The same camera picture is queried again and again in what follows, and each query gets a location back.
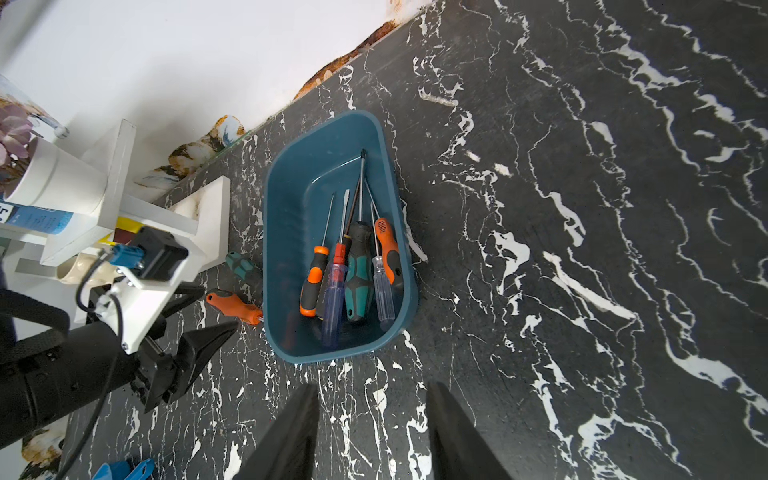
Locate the clear handle screwdriver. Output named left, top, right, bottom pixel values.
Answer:
left=372, top=233, right=396, bottom=332

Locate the cream bumpy cup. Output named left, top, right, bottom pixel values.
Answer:
left=56, top=253, right=98, bottom=285

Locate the yellow can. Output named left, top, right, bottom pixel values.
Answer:
left=99, top=217, right=144, bottom=246

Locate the green small screwdriver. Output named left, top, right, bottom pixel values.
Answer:
left=225, top=251, right=263, bottom=288

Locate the teal plastic storage box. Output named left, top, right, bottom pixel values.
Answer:
left=263, top=110, right=419, bottom=364

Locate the pink flowers white pot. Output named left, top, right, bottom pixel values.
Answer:
left=1, top=101, right=107, bottom=215

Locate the blue dustpan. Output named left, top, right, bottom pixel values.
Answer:
left=92, top=459, right=155, bottom=480

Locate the blue white can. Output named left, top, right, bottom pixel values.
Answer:
left=1, top=202, right=73, bottom=235

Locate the red purple clear screwdriver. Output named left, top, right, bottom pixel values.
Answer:
left=321, top=189, right=350, bottom=349

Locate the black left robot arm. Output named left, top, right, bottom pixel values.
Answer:
left=1, top=289, right=239, bottom=446

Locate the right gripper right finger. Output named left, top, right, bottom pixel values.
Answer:
left=426, top=381, right=511, bottom=480

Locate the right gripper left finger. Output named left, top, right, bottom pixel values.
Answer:
left=233, top=384, right=319, bottom=480

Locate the white tiered shelf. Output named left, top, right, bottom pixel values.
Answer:
left=1, top=120, right=230, bottom=273

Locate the orange short screwdriver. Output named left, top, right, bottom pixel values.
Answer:
left=205, top=289, right=263, bottom=325

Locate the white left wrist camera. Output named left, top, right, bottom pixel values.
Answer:
left=95, top=226, right=204, bottom=354

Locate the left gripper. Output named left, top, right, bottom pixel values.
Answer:
left=130, top=282, right=239, bottom=413

